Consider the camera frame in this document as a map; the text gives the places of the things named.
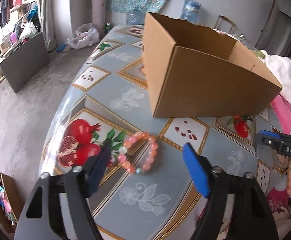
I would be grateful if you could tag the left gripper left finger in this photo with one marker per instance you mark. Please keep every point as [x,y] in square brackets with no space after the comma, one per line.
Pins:
[41,217]

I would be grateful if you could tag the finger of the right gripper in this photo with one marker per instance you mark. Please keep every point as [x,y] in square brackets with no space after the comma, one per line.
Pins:
[266,141]
[270,134]

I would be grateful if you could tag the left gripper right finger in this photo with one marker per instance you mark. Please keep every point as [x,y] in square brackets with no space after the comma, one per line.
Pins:
[251,216]

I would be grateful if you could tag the pink floral blanket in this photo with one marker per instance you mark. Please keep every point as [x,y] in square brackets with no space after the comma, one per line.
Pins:
[285,119]

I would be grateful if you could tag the small cardboard box of items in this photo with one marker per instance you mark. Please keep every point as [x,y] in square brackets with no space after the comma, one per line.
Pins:
[11,204]

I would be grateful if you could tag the white fluffy blanket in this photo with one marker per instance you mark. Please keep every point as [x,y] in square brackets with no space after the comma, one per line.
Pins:
[281,69]

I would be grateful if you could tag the fruit pattern bed sheet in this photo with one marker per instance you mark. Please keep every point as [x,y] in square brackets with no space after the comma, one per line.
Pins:
[108,99]

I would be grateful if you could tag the brown cardboard box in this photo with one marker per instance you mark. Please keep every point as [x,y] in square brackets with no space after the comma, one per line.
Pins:
[194,71]

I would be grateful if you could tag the blue water jug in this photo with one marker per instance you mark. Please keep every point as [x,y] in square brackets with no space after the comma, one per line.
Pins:
[190,11]

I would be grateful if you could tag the grey cabinet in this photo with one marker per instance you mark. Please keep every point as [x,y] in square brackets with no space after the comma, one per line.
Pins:
[25,61]

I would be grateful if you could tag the white plastic bag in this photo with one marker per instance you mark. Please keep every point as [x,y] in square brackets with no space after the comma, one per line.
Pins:
[86,36]

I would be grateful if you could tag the white rolled paper tube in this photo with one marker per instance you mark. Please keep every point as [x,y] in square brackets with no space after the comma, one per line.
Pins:
[98,15]

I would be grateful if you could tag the grey window curtain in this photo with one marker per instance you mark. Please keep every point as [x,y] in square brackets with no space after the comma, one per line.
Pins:
[45,14]

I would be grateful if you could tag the wooden chair frame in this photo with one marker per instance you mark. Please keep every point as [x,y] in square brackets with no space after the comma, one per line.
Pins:
[223,23]

